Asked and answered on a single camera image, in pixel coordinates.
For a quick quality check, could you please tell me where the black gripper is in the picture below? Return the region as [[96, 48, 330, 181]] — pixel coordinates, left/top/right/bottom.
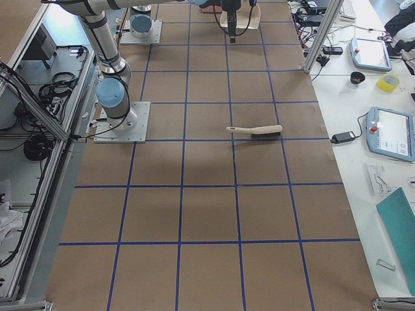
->
[[222, 0, 241, 43]]

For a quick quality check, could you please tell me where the beige plastic dustpan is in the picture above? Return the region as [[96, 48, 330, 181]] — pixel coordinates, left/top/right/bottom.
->
[[236, 3, 261, 30]]

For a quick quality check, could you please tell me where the beige hand brush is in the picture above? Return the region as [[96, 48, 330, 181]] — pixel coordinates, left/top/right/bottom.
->
[[225, 124, 283, 141]]

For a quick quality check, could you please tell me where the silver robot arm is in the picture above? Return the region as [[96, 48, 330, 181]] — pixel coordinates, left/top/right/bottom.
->
[[130, 5, 152, 38], [44, 0, 167, 80]]

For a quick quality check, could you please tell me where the pink bin with black bag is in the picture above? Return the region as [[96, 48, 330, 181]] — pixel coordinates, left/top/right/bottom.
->
[[199, 3, 222, 14]]

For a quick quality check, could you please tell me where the upper teach pendant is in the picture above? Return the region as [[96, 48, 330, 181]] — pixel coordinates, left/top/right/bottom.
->
[[350, 38, 392, 72]]

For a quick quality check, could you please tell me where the teach pendant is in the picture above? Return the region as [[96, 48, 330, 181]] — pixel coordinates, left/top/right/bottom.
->
[[366, 107, 414, 163], [350, 38, 392, 72]]

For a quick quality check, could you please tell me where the black power brick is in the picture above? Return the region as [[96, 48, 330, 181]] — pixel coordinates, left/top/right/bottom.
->
[[330, 131, 357, 144]]

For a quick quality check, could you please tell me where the yellow tape roll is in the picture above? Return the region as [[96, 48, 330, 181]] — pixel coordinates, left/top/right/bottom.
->
[[376, 74, 400, 93]]

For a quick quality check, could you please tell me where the lower teach pendant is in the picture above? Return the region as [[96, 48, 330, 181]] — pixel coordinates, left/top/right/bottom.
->
[[366, 107, 414, 163]]

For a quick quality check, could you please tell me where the grey electronics box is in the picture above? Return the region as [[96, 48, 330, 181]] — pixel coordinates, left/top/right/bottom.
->
[[22, 24, 57, 69]]

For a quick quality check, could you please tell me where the clear plastic bag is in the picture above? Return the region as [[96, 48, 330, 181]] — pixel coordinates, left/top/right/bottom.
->
[[364, 163, 397, 197]]

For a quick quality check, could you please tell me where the teal folder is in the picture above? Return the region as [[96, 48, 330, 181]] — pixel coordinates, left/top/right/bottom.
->
[[376, 187, 414, 295]]

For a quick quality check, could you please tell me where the metal hex key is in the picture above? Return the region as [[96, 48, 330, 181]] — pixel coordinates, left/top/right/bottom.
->
[[377, 259, 398, 271]]

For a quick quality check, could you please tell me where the diagonal aluminium frame post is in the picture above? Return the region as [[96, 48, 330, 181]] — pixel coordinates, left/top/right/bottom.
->
[[303, 0, 344, 74]]

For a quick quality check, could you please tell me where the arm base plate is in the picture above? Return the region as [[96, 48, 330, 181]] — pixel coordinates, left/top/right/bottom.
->
[[93, 102, 150, 143], [120, 20, 163, 45]]

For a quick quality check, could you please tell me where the black coiled cable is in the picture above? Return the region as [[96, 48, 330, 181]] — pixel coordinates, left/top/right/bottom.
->
[[23, 134, 54, 163]]

